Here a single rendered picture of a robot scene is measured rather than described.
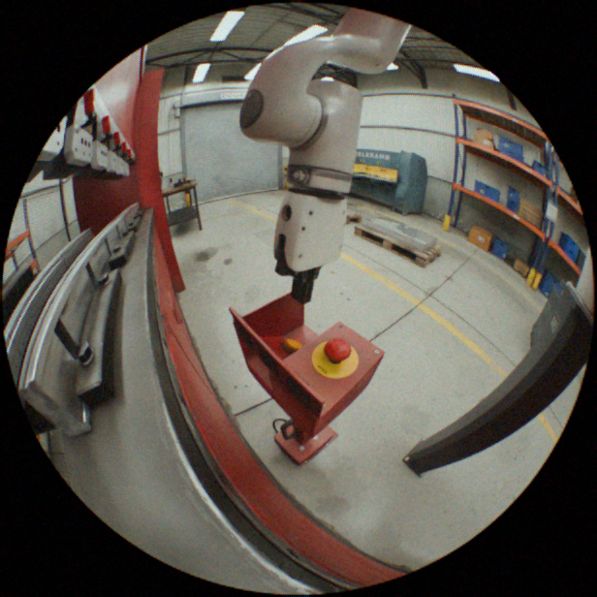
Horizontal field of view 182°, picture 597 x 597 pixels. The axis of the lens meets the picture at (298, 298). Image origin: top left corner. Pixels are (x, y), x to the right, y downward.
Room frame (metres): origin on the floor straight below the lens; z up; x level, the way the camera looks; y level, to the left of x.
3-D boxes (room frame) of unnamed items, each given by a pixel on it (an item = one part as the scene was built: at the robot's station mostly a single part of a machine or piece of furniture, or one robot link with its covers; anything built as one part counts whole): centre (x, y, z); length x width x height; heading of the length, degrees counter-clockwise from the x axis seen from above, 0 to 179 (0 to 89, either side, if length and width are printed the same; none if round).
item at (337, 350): (0.18, -0.06, 0.79); 0.04 x 0.04 x 0.04
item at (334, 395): (0.21, -0.02, 0.75); 0.20 x 0.16 x 0.18; 42
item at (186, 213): (3.89, 2.48, 0.75); 1.80 x 0.75 x 1.50; 33
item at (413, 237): (2.64, -1.50, 0.20); 1.01 x 0.63 x 0.12; 36
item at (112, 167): (0.55, 0.70, 1.26); 0.15 x 0.09 x 0.17; 38
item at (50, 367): (0.62, 0.76, 0.92); 1.67 x 0.06 x 0.10; 38
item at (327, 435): (0.23, -0.04, 0.06); 0.25 x 0.20 x 0.12; 132
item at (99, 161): (0.40, 0.58, 1.26); 0.15 x 0.09 x 0.17; 38
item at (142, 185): (1.32, 1.51, 1.15); 0.85 x 0.25 x 2.30; 128
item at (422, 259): (2.64, -1.50, 0.07); 1.20 x 0.81 x 0.14; 36
